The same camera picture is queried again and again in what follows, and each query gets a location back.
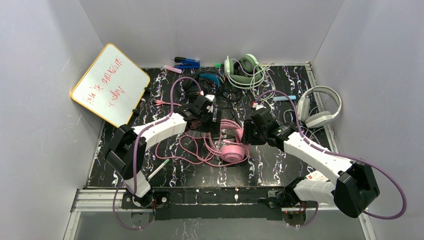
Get pink headphones with cable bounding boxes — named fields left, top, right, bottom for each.
left=152, top=99, right=253, bottom=168

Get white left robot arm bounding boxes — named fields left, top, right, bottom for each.
left=99, top=94, right=221, bottom=198

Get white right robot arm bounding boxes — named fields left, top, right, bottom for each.
left=242, top=105, right=380, bottom=218

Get light blue marker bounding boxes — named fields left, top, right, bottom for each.
left=272, top=95, right=297, bottom=102

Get pink marker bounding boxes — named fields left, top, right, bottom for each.
left=163, top=65, right=183, bottom=74

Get blue black marker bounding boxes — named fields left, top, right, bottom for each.
left=173, top=56, right=201, bottom=70

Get white green marker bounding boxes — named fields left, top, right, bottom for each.
left=147, top=158, right=170, bottom=181

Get yellow framed whiteboard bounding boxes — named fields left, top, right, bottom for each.
left=70, top=43, right=151, bottom=128

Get black blue headphones with cable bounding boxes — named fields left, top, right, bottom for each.
left=192, top=70, right=242, bottom=123

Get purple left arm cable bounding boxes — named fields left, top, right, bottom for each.
left=112, top=76, right=204, bottom=231

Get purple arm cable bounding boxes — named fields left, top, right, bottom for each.
left=253, top=90, right=408, bottom=229
left=112, top=76, right=204, bottom=231

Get white headphones with cable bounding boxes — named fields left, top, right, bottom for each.
left=295, top=85, right=343, bottom=130

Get green headphones with cable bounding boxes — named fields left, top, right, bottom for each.
left=223, top=53, right=276, bottom=98

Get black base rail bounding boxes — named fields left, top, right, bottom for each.
left=71, top=185, right=365, bottom=223

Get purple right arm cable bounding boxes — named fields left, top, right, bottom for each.
left=253, top=90, right=408, bottom=229

